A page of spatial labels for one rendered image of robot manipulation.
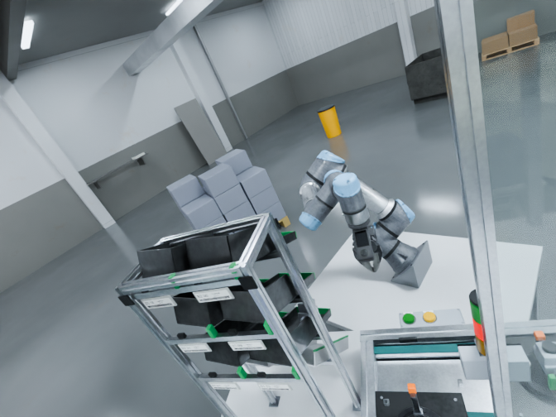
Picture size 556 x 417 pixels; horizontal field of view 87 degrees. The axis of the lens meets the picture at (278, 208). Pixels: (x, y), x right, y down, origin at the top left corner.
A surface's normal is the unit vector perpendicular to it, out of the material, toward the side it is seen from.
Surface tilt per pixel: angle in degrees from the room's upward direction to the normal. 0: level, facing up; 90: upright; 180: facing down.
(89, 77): 90
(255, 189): 90
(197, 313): 65
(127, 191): 90
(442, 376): 0
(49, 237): 90
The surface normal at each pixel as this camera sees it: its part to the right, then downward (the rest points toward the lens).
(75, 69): 0.69, 0.04
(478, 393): -0.38, -0.83
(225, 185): 0.45, 0.22
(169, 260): -0.51, 0.15
